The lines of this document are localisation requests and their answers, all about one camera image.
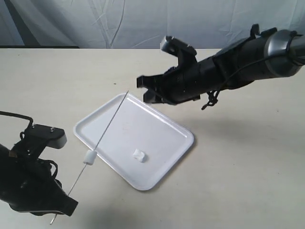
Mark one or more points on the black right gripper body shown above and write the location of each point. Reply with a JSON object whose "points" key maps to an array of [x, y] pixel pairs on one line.
{"points": [[177, 85]]}

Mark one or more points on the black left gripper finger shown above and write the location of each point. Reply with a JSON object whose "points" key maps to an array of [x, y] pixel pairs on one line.
{"points": [[61, 203]]}

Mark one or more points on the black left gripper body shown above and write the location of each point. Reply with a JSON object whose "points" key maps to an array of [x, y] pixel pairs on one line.
{"points": [[28, 184]]}

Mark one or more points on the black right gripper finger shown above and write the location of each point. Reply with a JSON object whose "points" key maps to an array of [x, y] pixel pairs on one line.
{"points": [[152, 97], [151, 82]]}

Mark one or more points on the thin metal skewer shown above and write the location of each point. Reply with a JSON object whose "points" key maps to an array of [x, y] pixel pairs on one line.
{"points": [[95, 148]]}

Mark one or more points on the white marshmallow cube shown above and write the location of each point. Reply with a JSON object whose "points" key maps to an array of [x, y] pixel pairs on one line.
{"points": [[90, 157]]}

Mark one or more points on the white marshmallow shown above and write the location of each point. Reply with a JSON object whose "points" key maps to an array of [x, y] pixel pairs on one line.
{"points": [[139, 155]]}

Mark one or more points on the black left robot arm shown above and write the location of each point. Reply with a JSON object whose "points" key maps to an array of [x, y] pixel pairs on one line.
{"points": [[31, 186]]}

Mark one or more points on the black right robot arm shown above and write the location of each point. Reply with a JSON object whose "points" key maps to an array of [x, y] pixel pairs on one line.
{"points": [[262, 55]]}

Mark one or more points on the white rectangular plastic tray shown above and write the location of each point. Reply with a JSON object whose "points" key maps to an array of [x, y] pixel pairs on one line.
{"points": [[136, 126]]}

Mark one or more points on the grey fabric backdrop curtain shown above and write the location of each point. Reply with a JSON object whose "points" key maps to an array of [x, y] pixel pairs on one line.
{"points": [[141, 24]]}

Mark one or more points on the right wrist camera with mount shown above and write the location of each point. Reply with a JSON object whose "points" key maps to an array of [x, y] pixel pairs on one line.
{"points": [[185, 53]]}

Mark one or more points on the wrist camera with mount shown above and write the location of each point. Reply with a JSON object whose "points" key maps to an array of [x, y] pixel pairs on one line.
{"points": [[35, 139], [185, 53]]}

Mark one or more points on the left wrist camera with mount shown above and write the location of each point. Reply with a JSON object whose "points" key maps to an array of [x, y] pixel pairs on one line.
{"points": [[35, 139]]}

